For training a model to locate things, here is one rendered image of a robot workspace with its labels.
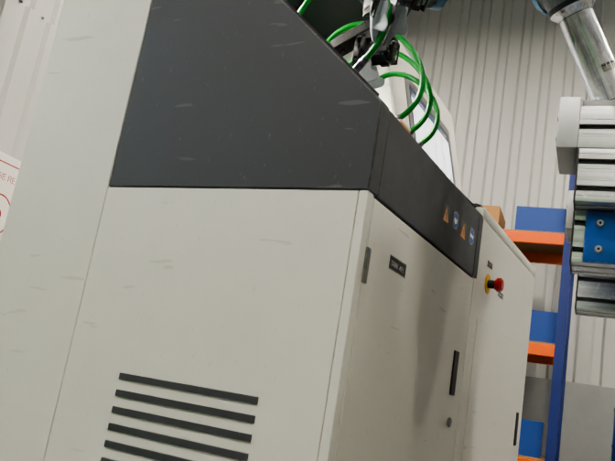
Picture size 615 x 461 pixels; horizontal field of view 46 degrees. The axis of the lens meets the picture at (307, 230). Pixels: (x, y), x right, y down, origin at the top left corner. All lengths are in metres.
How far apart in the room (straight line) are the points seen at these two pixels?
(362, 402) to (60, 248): 0.71
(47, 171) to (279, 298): 0.67
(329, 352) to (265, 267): 0.19
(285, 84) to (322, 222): 0.29
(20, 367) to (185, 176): 0.51
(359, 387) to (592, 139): 0.55
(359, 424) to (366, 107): 0.53
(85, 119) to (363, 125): 0.66
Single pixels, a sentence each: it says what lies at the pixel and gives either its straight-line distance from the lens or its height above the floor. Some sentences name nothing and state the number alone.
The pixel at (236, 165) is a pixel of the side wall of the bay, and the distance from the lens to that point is 1.34.
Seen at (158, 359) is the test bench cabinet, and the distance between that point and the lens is 1.33.
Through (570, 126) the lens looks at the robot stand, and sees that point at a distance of 1.26.
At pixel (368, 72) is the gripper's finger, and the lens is 1.66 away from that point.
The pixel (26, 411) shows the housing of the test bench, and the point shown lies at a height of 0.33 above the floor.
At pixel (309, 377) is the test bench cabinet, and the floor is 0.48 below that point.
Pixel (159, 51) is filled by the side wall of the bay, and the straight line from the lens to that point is 1.58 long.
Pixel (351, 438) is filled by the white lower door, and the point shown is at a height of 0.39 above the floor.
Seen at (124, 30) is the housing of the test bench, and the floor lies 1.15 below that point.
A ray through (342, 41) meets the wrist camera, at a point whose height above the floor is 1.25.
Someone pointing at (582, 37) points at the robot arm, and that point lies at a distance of 1.97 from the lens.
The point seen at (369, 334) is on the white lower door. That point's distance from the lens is 1.23.
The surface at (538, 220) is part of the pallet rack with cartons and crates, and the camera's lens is 7.07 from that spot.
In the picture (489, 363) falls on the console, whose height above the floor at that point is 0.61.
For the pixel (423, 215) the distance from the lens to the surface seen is 1.44.
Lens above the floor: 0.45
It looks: 13 degrees up
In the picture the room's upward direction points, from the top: 10 degrees clockwise
